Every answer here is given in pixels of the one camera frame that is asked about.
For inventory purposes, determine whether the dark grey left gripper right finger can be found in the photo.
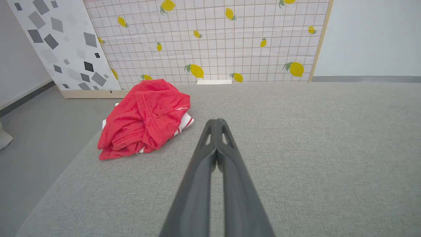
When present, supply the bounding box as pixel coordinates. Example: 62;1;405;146
217;118;275;237

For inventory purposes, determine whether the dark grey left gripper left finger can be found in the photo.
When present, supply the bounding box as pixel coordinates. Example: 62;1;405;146
159;119;218;237

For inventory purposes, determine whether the red Bulls basketball jersey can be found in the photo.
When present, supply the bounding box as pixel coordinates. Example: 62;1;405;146
97;79;194;161

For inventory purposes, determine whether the lemon print grid panel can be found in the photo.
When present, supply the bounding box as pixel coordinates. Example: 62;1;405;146
84;0;334;90

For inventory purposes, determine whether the white panel with grey shapes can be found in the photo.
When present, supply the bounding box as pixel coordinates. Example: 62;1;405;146
7;0;121;91

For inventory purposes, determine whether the grey cushion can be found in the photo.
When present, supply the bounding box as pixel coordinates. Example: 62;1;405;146
0;122;14;151

